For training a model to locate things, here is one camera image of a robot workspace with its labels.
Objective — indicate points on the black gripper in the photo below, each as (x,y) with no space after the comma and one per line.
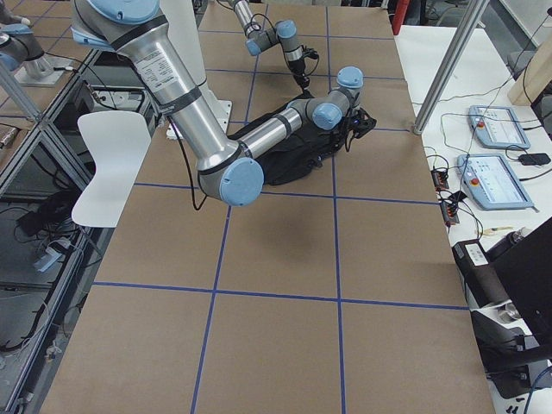
(299,70)
(348,129)

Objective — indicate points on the black graphic t-shirt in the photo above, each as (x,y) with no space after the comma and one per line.
(305,149)

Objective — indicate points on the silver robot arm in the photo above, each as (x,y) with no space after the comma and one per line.
(261,35)
(229,155)

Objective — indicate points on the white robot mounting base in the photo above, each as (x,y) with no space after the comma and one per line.
(183,34)

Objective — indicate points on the far teach pendant tablet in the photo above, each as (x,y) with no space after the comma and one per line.
(497,127)

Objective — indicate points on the teach pendant tablet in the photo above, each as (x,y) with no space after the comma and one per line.
(497,127)
(491,183)

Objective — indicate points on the near teach pendant tablet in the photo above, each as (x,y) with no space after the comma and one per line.
(491,183)

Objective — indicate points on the black computer mouse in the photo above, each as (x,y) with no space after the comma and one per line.
(535,159)

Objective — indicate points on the white plastic chair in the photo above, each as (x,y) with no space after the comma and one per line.
(118,142)

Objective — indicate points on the black printer device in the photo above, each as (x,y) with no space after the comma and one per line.
(521,273)

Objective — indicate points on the aluminium frame post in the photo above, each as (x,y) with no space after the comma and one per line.
(460,39)

